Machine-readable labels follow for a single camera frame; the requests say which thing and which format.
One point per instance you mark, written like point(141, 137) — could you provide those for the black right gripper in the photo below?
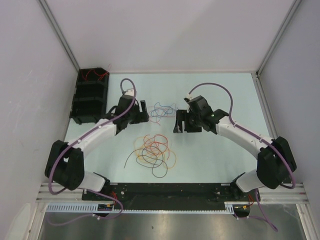
point(182, 115)

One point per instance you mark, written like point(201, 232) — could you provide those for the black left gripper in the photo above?
point(141, 116)

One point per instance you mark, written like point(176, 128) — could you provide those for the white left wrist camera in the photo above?
point(128, 94)

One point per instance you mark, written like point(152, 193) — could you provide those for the grey slotted cable duct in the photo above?
point(103, 208)

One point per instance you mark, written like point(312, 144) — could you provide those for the aluminium frame rail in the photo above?
point(217, 192)

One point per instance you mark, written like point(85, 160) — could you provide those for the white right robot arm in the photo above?
point(275, 160)

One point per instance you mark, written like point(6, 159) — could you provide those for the aluminium corner post right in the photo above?
point(279, 34)

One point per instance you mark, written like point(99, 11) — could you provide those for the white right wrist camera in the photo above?
point(190, 97)

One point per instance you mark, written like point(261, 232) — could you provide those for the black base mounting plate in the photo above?
point(176, 202)

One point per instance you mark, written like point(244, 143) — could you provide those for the aluminium corner post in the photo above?
point(279, 34)
point(58, 32)

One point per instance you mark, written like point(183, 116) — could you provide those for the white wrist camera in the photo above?
point(190, 97)
point(128, 94)

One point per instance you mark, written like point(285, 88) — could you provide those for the aluminium corner post left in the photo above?
point(58, 32)

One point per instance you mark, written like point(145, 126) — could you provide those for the black compartment storage bin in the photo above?
point(89, 101)

